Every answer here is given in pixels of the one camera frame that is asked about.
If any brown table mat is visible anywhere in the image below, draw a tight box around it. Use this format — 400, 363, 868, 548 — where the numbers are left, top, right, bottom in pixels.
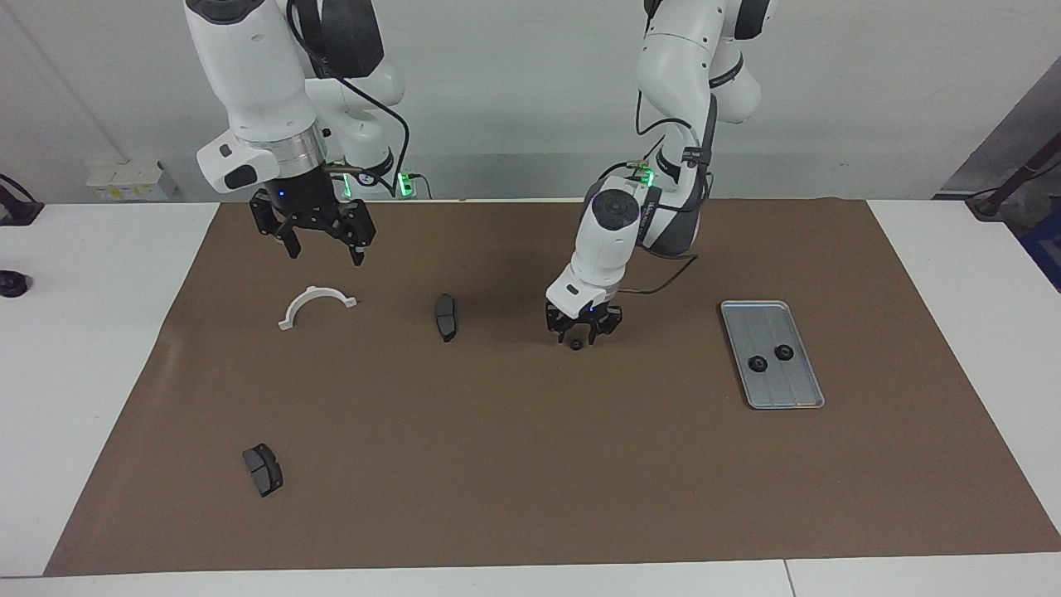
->
43, 197, 1061, 577

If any black stand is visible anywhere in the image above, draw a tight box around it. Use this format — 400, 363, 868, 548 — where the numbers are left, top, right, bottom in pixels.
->
966, 137, 1061, 221

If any white power strip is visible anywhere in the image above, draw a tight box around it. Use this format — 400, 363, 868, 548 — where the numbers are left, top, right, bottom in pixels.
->
85, 162, 179, 202

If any silver metal tray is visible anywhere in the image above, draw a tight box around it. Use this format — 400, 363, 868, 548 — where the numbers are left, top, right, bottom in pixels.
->
719, 300, 826, 410

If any short dark brake pad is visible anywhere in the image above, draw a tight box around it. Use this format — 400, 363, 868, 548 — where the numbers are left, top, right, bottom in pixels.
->
242, 444, 284, 498

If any blue box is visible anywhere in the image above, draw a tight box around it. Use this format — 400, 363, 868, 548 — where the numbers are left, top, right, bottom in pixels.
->
1021, 217, 1061, 293

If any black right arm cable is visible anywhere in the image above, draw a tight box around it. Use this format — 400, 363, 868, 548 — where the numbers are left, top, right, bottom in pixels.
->
286, 0, 413, 200

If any black base cable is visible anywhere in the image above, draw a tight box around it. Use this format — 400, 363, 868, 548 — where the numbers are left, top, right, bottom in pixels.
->
593, 158, 647, 183

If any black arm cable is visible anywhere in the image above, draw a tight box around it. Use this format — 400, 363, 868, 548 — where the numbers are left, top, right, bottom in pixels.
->
620, 91, 715, 298
286, 0, 413, 200

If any white curved plastic bracket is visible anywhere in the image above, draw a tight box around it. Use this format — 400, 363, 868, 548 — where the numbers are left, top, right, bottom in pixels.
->
278, 285, 358, 331

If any black table clamp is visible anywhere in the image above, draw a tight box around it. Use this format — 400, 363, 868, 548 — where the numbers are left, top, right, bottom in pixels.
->
0, 174, 44, 226

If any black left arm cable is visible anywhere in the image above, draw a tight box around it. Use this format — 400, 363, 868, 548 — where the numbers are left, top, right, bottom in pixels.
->
620, 91, 715, 298

